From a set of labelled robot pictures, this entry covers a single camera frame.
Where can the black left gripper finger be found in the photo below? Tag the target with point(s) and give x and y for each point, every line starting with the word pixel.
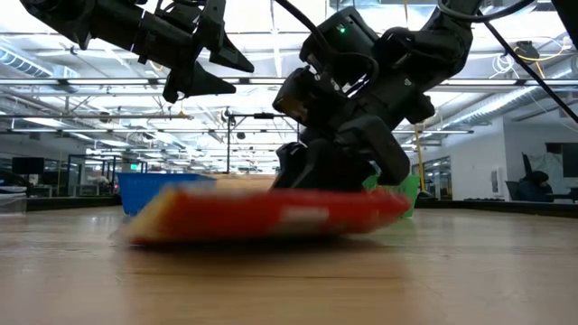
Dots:
pixel 228 56
pixel 198 83

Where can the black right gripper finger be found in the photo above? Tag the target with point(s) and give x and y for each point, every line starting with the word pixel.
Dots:
pixel 338 167
pixel 291 169

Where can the red snack packet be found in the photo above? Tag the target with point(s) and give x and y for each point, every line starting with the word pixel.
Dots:
pixel 253 216

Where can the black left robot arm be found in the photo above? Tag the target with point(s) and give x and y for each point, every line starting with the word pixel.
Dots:
pixel 90 20

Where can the orange plastic tray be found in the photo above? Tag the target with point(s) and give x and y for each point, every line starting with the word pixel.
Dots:
pixel 244 181

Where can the green plastic basket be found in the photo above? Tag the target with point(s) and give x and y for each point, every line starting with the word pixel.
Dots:
pixel 408 189

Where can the blue plastic basket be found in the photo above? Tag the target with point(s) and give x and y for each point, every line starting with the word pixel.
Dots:
pixel 144 189

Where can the person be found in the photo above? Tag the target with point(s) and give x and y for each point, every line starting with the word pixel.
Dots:
pixel 535 187

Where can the small black background monitor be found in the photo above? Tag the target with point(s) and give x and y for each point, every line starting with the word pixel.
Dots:
pixel 27 165

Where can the clear plastic container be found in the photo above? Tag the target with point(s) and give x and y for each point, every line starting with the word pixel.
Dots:
pixel 13 201

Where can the black background rig frame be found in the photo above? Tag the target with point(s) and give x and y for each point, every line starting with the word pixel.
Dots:
pixel 228 144

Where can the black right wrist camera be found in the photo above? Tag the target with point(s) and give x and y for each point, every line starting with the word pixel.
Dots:
pixel 302 97

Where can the silver ceiling duct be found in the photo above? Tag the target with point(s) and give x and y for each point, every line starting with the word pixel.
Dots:
pixel 20 63
pixel 496 106

